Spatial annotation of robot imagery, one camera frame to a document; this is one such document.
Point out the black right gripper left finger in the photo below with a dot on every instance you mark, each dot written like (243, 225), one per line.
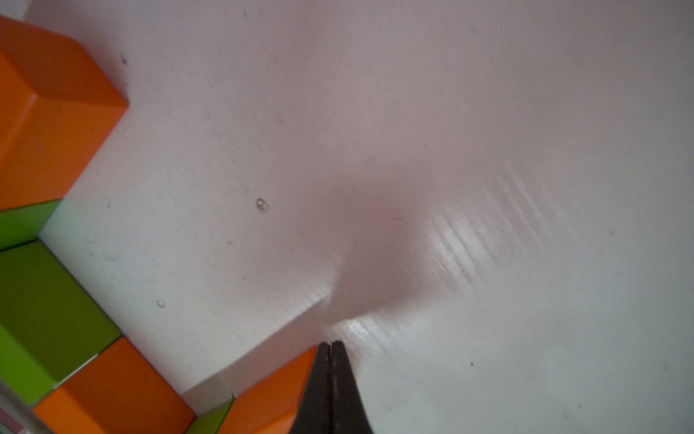
(314, 413)

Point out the green block carried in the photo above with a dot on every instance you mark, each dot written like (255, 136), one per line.
(50, 326)

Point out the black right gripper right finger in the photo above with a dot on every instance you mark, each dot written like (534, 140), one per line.
(348, 413)

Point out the green block long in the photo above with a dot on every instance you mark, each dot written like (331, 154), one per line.
(23, 224)

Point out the dark green block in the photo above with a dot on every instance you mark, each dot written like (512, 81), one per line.
(211, 421)

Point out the orange block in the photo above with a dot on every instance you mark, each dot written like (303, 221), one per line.
(271, 405)
(57, 109)
(117, 392)

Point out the black white stapler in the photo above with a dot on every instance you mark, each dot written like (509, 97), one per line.
(19, 411)

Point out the orange block front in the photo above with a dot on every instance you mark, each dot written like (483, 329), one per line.
(117, 392)

